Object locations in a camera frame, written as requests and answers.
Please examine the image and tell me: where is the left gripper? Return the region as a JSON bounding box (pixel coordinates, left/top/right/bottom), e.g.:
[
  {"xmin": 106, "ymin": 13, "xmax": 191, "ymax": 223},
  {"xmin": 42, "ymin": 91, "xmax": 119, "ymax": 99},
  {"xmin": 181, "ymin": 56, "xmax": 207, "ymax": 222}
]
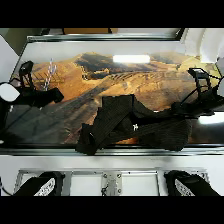
[{"xmin": 32, "ymin": 87, "xmax": 65, "ymax": 108}]

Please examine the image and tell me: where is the black garment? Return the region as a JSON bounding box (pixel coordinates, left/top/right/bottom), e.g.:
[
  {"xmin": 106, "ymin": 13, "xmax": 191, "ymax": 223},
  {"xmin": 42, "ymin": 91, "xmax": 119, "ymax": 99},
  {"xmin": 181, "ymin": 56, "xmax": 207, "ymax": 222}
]
[{"xmin": 75, "ymin": 94, "xmax": 194, "ymax": 156}]

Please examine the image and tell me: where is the black cable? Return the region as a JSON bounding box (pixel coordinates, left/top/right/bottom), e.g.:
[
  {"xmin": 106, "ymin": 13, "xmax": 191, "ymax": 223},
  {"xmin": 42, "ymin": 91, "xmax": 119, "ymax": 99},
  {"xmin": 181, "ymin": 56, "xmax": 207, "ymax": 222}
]
[{"xmin": 0, "ymin": 178, "xmax": 13, "ymax": 197}]

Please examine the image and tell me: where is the silver frame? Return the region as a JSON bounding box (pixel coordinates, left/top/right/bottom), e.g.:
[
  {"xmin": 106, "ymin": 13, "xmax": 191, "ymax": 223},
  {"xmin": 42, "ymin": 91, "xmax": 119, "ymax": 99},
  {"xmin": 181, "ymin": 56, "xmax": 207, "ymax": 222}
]
[{"xmin": 0, "ymin": 33, "xmax": 224, "ymax": 197}]

